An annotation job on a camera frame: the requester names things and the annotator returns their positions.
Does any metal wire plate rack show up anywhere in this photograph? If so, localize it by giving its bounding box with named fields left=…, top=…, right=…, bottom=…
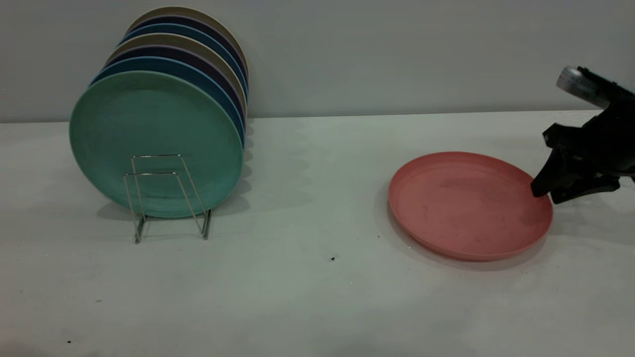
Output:
left=124, top=154, right=213, bottom=244

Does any pink plastic plate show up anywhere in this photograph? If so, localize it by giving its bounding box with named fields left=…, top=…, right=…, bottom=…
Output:
left=388, top=152, right=553, bottom=262

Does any beige plastic plate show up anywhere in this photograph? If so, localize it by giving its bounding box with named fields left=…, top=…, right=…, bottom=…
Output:
left=107, top=33, right=248, bottom=112
left=128, top=6, right=249, bottom=75

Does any dark purple plastic plate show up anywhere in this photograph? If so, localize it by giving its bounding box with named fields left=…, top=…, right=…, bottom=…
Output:
left=130, top=15, right=249, bottom=80
left=105, top=46, right=247, bottom=122

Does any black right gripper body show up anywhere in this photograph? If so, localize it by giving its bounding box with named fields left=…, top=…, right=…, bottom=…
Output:
left=543, top=93, right=635, bottom=179

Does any blue plastic plate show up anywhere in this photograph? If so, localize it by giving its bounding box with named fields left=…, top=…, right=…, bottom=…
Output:
left=91, top=57, right=246, bottom=148
left=121, top=23, right=249, bottom=95

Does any green plastic plate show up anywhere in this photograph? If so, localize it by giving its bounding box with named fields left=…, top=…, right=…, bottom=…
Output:
left=69, top=71, right=244, bottom=219

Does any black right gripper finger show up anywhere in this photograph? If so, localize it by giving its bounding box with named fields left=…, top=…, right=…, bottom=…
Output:
left=530, top=148, right=577, bottom=198
left=551, top=176, right=621, bottom=205

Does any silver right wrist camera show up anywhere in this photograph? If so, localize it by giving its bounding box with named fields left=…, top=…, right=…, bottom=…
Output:
left=556, top=66, right=612, bottom=109

